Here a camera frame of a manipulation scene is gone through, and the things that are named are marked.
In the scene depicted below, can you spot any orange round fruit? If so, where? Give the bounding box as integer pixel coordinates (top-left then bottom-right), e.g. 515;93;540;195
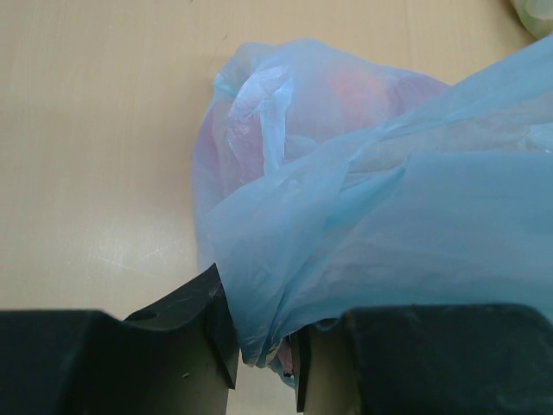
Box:
329;68;388;126

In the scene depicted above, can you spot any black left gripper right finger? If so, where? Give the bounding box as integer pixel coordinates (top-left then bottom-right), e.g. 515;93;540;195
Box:
295;303;552;414

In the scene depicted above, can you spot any orange knotted plastic bag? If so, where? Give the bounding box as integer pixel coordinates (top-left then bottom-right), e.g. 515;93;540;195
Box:
508;0;553;40

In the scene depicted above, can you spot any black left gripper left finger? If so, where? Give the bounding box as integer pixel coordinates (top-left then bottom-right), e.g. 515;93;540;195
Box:
1;267;238;414

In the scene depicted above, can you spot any blue printed plastic bag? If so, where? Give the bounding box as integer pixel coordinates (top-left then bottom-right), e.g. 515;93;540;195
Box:
191;37;552;373

